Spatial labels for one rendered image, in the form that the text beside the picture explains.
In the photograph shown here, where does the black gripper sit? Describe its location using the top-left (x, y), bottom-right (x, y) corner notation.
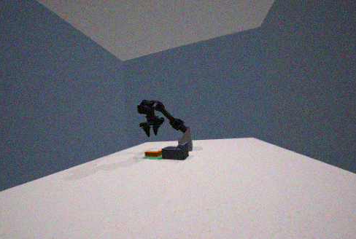
top-left (139, 114), bottom-right (162, 137)

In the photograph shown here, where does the orange l-shaped part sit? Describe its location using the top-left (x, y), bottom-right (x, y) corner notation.
top-left (144, 150), bottom-right (162, 157)

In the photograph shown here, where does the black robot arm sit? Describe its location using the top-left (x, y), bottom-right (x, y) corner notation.
top-left (137, 100), bottom-right (188, 133)

